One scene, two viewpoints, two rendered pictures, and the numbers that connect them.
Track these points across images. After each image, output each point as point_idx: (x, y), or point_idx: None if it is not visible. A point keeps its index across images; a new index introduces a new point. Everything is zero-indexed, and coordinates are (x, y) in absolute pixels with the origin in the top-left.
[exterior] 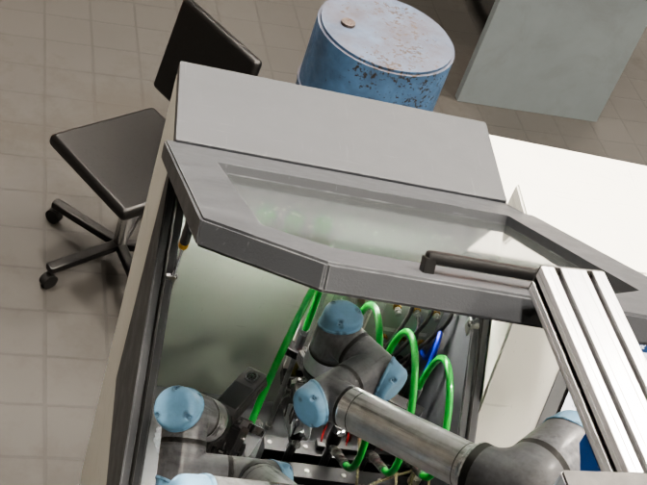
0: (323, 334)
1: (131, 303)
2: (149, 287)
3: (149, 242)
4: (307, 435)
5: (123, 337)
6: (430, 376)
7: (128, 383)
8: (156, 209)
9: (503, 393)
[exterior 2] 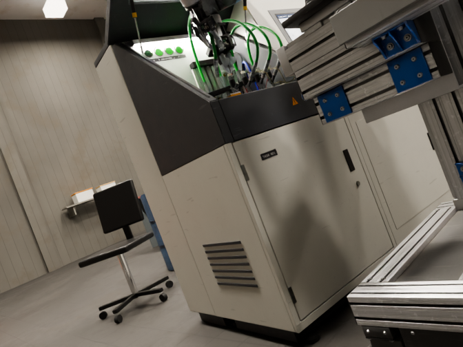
0: (203, 2)
1: (142, 143)
2: (138, 65)
3: (129, 92)
4: (234, 59)
5: (151, 161)
6: (255, 86)
7: (161, 108)
8: (121, 80)
9: (274, 43)
